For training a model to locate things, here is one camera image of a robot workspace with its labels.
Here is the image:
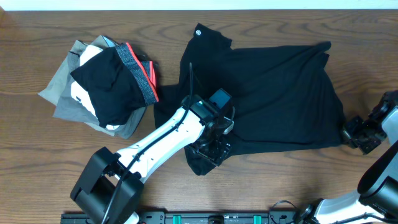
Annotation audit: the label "black t-shirt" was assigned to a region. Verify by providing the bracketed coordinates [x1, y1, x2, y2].
[154, 24, 345, 156]

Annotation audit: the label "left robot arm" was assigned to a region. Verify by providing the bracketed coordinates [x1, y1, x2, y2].
[70, 89, 234, 223]

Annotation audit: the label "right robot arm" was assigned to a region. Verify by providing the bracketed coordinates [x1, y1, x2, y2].
[294, 90, 397, 223]

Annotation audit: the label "black shorts with red waistband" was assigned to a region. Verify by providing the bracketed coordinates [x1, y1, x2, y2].
[71, 43, 159, 128]

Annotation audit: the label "grey folded garment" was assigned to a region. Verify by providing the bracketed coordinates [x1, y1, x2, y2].
[39, 40, 146, 139]

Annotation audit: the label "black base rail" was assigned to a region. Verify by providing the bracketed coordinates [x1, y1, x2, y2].
[60, 210, 299, 224]

